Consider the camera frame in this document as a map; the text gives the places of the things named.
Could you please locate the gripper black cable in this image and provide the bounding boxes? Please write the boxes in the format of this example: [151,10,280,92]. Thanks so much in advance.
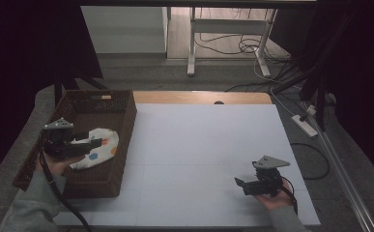
[38,130,93,232]
[278,175,300,217]

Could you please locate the white spotted cloth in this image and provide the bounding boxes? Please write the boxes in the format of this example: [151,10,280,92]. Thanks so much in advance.
[69,127,121,171]

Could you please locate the brown wicker basket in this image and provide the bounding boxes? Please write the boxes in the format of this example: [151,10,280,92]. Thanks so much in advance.
[12,89,138,200]

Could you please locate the white table mat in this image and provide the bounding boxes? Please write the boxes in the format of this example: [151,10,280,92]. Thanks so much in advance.
[52,102,322,228]

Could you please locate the white desk frame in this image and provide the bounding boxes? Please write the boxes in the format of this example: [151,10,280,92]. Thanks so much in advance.
[187,7,279,78]

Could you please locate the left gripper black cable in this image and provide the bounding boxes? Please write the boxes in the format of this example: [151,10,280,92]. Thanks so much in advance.
[38,130,93,232]

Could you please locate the black floor cables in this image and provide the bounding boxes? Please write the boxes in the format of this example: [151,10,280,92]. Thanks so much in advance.
[193,7,304,93]

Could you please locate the white cabinet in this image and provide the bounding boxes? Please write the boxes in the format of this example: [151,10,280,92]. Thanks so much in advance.
[80,5,170,55]

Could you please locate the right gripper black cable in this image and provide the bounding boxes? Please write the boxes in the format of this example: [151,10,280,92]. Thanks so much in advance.
[278,175,300,217]

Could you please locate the white floor cable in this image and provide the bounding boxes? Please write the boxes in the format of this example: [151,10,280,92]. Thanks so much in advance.
[253,44,318,117]

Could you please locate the black tripod stand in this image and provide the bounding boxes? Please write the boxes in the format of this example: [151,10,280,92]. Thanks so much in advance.
[271,6,360,132]

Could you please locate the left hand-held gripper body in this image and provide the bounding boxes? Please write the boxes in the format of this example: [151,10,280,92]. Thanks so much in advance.
[40,117,93,160]

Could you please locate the white power strip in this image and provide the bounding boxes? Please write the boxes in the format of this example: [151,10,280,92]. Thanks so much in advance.
[291,114,319,138]

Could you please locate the long aluminium rail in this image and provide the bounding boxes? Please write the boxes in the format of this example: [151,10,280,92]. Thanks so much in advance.
[300,100,374,232]

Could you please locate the person's left hand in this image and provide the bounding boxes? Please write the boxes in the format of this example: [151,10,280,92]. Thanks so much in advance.
[35,152,86,177]

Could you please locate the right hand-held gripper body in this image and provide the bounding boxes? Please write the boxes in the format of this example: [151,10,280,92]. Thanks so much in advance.
[243,155,291,197]

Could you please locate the person's right hand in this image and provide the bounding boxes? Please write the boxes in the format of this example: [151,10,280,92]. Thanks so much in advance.
[252,179,295,212]

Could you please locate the black looped floor cable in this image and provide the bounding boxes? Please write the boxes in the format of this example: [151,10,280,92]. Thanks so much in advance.
[290,142,331,181]

